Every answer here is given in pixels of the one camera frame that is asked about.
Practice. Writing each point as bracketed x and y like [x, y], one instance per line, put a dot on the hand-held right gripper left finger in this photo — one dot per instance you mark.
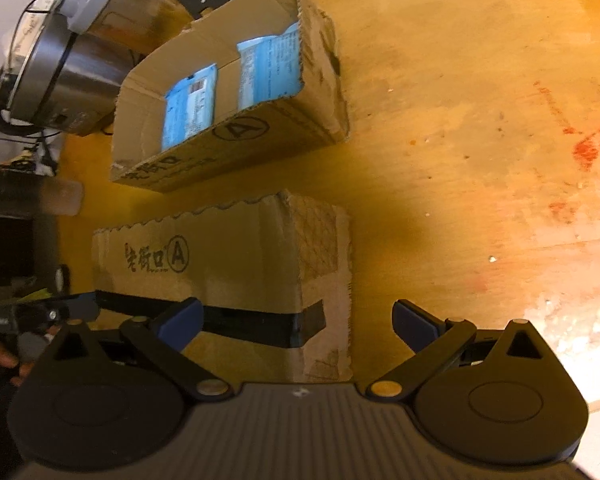
[184, 321]

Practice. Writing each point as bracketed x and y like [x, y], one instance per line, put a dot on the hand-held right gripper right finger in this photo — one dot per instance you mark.
[411, 322]

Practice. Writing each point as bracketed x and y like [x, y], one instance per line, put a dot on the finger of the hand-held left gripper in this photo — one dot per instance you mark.
[86, 305]

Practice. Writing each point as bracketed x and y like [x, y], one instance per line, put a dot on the cardboard box with black tape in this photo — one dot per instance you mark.
[240, 255]

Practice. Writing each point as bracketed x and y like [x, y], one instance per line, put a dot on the blue wet wipes packet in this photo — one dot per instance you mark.
[190, 107]
[270, 70]

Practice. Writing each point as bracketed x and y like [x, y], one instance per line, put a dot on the wooden desktop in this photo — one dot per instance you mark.
[455, 110]

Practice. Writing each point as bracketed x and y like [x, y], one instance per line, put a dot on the steel rice cooker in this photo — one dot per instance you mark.
[75, 77]

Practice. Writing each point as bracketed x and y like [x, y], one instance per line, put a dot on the translucent plastic cup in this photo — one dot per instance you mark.
[45, 195]

